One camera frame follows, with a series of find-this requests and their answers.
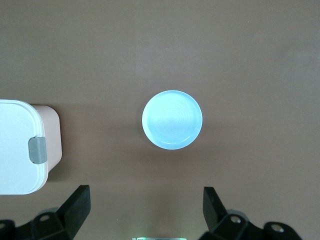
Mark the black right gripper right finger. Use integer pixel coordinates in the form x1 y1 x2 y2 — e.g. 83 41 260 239
199 186 304 240

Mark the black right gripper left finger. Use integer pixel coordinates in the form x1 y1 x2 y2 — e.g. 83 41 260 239
0 184 91 240

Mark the white lidded lunch box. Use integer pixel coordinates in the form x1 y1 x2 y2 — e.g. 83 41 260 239
0 99 63 195

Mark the light blue round plate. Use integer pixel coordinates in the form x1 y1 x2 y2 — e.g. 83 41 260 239
141 90 204 151

